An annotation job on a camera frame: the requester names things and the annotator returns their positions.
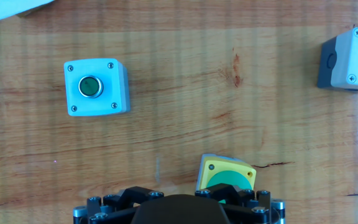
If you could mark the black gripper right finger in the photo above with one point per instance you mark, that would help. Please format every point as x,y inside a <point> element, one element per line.
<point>253,208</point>

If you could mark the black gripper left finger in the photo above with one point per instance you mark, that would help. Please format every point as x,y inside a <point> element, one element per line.
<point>110,208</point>

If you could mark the yellow box green mushroom button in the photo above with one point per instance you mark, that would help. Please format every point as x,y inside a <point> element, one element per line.
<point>219,169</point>

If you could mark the grey box green button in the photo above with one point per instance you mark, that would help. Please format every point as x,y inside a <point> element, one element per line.
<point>110,93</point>

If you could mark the grey box red button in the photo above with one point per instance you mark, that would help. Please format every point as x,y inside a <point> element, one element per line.
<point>346,59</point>

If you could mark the wood grain table mat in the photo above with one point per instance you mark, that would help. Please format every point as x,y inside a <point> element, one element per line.
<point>197,109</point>

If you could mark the gold and white paper box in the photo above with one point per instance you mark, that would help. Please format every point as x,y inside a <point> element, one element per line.
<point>14,6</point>

